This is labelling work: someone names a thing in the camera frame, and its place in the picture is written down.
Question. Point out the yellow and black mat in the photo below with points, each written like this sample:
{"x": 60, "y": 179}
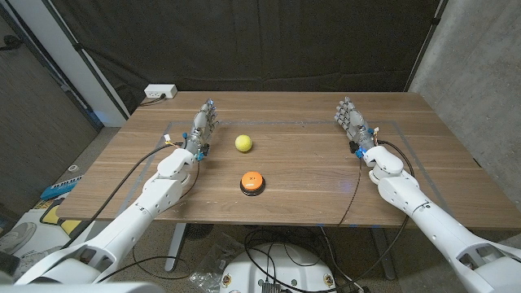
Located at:
{"x": 55, "y": 215}

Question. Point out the orange push button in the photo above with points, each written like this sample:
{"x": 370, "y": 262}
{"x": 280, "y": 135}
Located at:
{"x": 252, "y": 182}

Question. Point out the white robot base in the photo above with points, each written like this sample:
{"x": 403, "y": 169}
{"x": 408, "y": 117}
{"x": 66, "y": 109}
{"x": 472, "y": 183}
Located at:
{"x": 278, "y": 270}

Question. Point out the clear plastic bag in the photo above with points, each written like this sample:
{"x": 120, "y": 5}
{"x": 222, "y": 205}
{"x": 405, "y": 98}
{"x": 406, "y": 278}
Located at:
{"x": 213, "y": 260}

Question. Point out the white tape roll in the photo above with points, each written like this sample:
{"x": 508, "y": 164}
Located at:
{"x": 73, "y": 167}

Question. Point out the black backdrop stand pole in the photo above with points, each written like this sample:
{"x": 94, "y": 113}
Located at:
{"x": 425, "y": 42}

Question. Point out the grey table leg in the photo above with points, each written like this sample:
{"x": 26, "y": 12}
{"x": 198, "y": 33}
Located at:
{"x": 382, "y": 252}

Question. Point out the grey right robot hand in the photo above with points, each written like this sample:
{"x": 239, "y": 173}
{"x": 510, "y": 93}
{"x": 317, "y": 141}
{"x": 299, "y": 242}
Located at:
{"x": 353, "y": 122}

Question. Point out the white power strip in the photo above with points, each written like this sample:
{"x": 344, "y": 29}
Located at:
{"x": 160, "y": 90}

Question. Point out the black backdrop curtain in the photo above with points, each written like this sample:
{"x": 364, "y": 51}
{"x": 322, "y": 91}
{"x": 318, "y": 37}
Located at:
{"x": 252, "y": 40}

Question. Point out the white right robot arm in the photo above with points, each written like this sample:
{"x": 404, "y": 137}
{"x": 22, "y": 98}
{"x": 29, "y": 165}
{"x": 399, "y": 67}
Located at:
{"x": 439, "y": 219}

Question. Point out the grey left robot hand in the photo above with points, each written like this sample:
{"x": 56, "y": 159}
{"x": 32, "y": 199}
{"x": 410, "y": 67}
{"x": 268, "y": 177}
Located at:
{"x": 200, "y": 126}

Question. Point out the white table leg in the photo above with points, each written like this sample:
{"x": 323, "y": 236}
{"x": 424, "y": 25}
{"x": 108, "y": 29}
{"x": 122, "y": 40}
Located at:
{"x": 176, "y": 246}

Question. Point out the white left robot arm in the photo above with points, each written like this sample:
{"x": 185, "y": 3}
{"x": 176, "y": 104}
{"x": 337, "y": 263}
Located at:
{"x": 126, "y": 221}

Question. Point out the yellow ball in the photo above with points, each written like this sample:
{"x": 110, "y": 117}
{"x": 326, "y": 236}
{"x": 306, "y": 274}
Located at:
{"x": 243, "y": 143}

